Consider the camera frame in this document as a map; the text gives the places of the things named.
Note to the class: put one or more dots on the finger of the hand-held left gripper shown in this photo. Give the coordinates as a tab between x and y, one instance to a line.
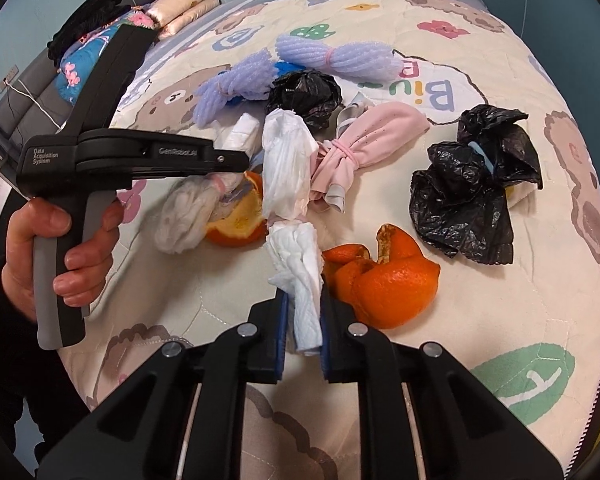
220	164

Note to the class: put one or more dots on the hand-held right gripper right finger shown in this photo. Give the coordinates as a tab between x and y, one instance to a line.
325	352

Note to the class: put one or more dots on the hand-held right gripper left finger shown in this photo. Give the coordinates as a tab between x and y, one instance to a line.
281	332

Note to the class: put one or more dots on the pink cloth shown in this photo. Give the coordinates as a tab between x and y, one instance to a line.
375	130

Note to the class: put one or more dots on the person's left forearm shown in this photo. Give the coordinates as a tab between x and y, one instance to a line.
10	355

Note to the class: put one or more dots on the person's left hand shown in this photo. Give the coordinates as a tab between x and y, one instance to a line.
27	222

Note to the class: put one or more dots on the white tissue bundle pink band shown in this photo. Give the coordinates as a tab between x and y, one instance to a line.
182	220

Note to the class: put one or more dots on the orange peel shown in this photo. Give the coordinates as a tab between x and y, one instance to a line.
390	290
236	230

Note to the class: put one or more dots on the blue floral pillow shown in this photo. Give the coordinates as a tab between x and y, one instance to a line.
77	74

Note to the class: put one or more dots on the grey padded headboard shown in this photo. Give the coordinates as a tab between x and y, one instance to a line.
37	95

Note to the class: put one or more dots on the black crumpled sock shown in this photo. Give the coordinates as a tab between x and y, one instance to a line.
305	95

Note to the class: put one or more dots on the cream bear printed blanket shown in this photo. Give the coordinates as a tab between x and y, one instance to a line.
430	320

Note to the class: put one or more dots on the black clothing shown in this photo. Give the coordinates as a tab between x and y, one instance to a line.
87	20

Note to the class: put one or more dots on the folded peach quilt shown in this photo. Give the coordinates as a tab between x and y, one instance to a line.
192	22
180	5

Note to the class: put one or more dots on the large black plastic bag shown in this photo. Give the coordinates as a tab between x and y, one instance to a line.
455	205

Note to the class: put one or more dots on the light blue plastic piece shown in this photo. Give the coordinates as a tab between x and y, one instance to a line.
481	157

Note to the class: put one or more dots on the white wall socket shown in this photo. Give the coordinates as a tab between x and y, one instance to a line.
8	79

